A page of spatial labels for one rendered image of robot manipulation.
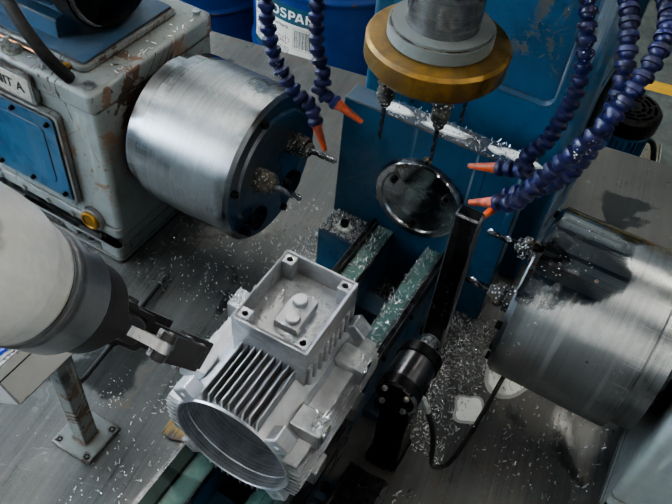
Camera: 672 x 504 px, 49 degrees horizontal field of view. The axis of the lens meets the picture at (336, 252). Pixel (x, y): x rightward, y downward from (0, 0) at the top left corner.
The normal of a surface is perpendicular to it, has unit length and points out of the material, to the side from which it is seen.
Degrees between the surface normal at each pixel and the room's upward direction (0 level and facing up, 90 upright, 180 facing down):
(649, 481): 89
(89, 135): 89
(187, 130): 43
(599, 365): 66
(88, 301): 82
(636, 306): 28
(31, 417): 0
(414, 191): 90
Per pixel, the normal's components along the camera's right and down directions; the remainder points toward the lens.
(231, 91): 0.03, -0.60
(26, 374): 0.71, -0.09
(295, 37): -0.43, 0.66
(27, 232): 0.95, -0.28
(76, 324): 0.76, 0.57
